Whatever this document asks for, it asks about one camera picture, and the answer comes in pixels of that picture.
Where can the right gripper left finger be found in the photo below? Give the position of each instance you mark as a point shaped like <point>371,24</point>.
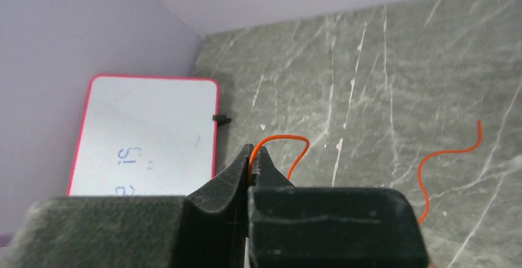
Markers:
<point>206,228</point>

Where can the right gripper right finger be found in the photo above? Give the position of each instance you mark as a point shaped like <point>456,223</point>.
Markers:
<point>293,226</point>

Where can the white board pink rim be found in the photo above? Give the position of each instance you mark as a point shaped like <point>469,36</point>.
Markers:
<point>146,135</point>

